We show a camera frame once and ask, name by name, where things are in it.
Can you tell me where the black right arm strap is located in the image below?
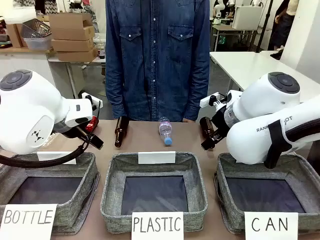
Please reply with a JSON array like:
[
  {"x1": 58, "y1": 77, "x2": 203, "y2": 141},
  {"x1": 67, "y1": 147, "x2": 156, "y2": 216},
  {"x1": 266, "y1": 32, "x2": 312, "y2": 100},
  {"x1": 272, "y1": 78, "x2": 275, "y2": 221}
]
[{"x1": 263, "y1": 119, "x2": 289, "y2": 170}]

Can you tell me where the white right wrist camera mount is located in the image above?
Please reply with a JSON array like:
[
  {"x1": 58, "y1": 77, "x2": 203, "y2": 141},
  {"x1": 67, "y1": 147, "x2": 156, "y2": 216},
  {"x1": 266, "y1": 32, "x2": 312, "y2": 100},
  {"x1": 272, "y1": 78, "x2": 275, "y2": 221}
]
[{"x1": 199, "y1": 93, "x2": 229, "y2": 109}]

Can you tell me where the open cardboard box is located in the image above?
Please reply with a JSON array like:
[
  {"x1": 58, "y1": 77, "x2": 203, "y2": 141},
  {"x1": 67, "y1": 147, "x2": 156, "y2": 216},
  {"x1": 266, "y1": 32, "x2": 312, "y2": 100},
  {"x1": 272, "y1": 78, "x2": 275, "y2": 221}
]
[{"x1": 48, "y1": 12, "x2": 95, "y2": 31}]

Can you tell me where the background workbench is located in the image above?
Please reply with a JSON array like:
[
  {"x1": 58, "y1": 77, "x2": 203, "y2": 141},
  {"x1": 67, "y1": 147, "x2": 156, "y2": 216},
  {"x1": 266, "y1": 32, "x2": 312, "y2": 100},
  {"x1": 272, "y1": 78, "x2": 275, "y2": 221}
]
[{"x1": 210, "y1": 23, "x2": 259, "y2": 52}]

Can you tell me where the large white table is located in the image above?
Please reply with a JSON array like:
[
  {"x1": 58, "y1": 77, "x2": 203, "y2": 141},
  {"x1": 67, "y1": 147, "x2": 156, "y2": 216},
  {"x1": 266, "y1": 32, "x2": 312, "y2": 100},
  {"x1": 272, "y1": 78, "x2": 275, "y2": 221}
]
[{"x1": 209, "y1": 50, "x2": 320, "y2": 93}]

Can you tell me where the small upright cardboard box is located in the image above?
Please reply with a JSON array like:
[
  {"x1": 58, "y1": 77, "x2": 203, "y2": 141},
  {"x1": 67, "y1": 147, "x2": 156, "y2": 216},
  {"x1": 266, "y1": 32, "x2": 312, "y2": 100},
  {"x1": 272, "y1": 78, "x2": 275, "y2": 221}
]
[{"x1": 5, "y1": 22, "x2": 27, "y2": 49}]

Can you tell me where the person in denim shirt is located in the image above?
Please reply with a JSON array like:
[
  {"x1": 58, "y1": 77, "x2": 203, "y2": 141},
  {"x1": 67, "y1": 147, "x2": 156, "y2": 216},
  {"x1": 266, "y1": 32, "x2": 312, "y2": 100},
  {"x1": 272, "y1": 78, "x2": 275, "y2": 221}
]
[{"x1": 104, "y1": 0, "x2": 211, "y2": 123}]

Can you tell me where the white box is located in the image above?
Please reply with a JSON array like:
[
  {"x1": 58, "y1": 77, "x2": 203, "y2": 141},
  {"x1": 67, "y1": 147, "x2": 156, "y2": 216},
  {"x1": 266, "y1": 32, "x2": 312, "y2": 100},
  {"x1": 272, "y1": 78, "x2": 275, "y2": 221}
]
[{"x1": 231, "y1": 5, "x2": 262, "y2": 30}]

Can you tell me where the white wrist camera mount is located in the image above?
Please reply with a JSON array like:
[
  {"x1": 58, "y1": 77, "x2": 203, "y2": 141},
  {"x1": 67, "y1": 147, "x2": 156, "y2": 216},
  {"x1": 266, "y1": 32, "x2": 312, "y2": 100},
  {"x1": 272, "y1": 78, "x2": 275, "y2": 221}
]
[
  {"x1": 199, "y1": 93, "x2": 229, "y2": 109},
  {"x1": 81, "y1": 92, "x2": 104, "y2": 112}
]

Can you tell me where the small blue-capped water bottle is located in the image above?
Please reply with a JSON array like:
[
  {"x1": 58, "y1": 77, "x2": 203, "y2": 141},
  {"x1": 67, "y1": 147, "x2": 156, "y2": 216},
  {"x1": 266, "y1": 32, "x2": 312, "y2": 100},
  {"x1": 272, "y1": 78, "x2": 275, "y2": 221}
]
[{"x1": 158, "y1": 116, "x2": 174, "y2": 147}]

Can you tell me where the black tripod pole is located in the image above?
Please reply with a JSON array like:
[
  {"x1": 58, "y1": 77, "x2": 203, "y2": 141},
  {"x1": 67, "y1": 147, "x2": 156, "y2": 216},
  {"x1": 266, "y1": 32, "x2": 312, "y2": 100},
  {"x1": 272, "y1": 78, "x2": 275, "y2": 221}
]
[{"x1": 255, "y1": 0, "x2": 274, "y2": 53}]

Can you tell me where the white desk with legs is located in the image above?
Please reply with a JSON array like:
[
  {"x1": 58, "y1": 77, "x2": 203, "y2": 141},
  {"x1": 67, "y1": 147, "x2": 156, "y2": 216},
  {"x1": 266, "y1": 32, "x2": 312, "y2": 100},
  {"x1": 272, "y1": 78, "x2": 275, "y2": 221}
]
[{"x1": 47, "y1": 55, "x2": 107, "y2": 100}]

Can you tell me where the person's left forearm denim sleeve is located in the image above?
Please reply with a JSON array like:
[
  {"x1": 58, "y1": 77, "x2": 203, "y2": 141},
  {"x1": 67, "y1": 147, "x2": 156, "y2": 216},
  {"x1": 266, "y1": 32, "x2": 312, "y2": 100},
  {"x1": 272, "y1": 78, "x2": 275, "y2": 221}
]
[{"x1": 183, "y1": 62, "x2": 211, "y2": 123}]

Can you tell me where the stout brown glass bottle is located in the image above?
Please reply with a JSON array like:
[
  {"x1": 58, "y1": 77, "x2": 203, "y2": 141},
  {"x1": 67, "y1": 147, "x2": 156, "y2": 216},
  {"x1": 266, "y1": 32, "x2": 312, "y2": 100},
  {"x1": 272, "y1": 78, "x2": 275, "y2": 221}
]
[{"x1": 199, "y1": 116, "x2": 219, "y2": 151}]

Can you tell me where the slim brown glass bottle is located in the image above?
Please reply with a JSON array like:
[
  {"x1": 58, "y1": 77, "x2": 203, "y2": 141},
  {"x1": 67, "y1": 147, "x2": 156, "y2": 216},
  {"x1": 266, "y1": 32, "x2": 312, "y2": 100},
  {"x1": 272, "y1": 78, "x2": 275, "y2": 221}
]
[{"x1": 114, "y1": 115, "x2": 131, "y2": 149}]

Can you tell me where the blank white card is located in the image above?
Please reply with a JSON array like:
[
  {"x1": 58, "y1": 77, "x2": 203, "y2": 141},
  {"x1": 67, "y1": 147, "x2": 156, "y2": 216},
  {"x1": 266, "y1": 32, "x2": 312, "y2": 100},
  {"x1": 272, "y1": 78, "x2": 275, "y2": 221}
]
[
  {"x1": 36, "y1": 150, "x2": 77, "y2": 166},
  {"x1": 137, "y1": 150, "x2": 177, "y2": 165}
]

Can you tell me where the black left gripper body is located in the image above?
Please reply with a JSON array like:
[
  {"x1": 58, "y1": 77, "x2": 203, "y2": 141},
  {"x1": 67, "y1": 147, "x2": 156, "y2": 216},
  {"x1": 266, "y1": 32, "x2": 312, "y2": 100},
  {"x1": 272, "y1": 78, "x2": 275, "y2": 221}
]
[{"x1": 53, "y1": 120, "x2": 88, "y2": 140}]

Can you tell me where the background person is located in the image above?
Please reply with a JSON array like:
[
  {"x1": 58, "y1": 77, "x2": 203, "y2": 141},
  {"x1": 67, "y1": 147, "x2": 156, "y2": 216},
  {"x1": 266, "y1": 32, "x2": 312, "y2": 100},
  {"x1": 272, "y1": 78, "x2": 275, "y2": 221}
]
[{"x1": 268, "y1": 0, "x2": 300, "y2": 51}]

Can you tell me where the dark mesh basket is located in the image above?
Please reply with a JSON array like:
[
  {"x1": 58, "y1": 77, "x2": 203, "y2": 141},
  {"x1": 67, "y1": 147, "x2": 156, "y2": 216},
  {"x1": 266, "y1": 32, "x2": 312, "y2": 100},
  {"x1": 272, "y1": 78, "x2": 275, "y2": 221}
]
[{"x1": 21, "y1": 18, "x2": 52, "y2": 39}]

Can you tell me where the flat cardboard box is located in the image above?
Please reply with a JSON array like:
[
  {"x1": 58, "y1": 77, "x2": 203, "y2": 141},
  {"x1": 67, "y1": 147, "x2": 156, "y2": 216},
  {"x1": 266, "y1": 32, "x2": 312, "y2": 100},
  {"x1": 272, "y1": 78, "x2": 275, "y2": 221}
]
[
  {"x1": 49, "y1": 26, "x2": 96, "y2": 42},
  {"x1": 56, "y1": 46, "x2": 99, "y2": 63},
  {"x1": 50, "y1": 38, "x2": 95, "y2": 53}
]

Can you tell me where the CAN paper sign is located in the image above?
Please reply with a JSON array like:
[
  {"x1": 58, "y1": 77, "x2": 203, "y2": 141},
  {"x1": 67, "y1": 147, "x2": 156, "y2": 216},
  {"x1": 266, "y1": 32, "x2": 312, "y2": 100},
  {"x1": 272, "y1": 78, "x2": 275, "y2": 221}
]
[{"x1": 244, "y1": 211, "x2": 300, "y2": 240}]

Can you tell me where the grey fabric basket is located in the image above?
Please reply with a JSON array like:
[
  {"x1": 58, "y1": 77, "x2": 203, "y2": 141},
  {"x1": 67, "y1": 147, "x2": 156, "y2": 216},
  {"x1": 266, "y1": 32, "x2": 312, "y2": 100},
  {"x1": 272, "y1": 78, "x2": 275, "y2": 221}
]
[
  {"x1": 99, "y1": 150, "x2": 209, "y2": 235},
  {"x1": 0, "y1": 150, "x2": 101, "y2": 236},
  {"x1": 212, "y1": 151, "x2": 320, "y2": 235}
]

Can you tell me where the white cabinet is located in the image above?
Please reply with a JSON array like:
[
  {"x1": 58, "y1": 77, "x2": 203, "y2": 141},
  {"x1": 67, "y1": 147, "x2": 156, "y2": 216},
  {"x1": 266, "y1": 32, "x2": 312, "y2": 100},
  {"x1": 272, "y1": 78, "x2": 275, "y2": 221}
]
[{"x1": 0, "y1": 51, "x2": 55, "y2": 78}]

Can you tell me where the clear plastic bin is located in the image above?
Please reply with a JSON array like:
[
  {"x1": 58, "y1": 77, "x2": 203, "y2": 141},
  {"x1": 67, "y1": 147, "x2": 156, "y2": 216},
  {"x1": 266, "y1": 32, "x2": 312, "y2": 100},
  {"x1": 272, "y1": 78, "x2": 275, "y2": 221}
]
[{"x1": 23, "y1": 36, "x2": 54, "y2": 51}]

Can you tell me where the BOTTLE paper sign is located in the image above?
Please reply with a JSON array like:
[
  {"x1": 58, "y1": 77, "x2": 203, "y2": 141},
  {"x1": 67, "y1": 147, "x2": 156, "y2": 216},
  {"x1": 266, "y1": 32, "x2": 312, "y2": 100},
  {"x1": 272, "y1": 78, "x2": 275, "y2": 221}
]
[{"x1": 0, "y1": 203, "x2": 59, "y2": 240}]

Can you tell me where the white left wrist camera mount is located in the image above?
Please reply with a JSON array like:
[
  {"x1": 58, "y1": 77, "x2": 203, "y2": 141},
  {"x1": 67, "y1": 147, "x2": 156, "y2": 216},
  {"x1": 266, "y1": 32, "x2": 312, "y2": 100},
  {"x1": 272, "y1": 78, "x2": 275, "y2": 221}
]
[{"x1": 81, "y1": 92, "x2": 104, "y2": 112}]

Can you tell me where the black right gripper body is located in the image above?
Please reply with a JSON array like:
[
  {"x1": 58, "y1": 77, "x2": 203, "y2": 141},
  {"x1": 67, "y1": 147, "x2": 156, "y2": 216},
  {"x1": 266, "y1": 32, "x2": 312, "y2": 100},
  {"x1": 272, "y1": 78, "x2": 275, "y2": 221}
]
[{"x1": 211, "y1": 107, "x2": 232, "y2": 141}]

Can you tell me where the person's right forearm denim sleeve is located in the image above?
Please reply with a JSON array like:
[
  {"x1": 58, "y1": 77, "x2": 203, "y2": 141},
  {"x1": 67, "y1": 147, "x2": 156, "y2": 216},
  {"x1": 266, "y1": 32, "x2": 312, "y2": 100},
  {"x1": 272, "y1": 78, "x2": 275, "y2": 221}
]
[{"x1": 105, "y1": 62, "x2": 126, "y2": 120}]

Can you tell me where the PLASTIC paper sign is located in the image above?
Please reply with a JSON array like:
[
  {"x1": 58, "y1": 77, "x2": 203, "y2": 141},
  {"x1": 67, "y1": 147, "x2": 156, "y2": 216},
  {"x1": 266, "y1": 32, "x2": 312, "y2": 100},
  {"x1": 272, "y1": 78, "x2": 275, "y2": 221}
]
[{"x1": 131, "y1": 211, "x2": 185, "y2": 240}]

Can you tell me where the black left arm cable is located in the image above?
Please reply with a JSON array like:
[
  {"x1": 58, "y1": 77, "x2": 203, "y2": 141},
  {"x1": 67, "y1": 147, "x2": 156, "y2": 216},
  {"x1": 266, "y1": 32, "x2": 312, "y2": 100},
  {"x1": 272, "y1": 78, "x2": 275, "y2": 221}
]
[{"x1": 0, "y1": 99, "x2": 102, "y2": 169}]

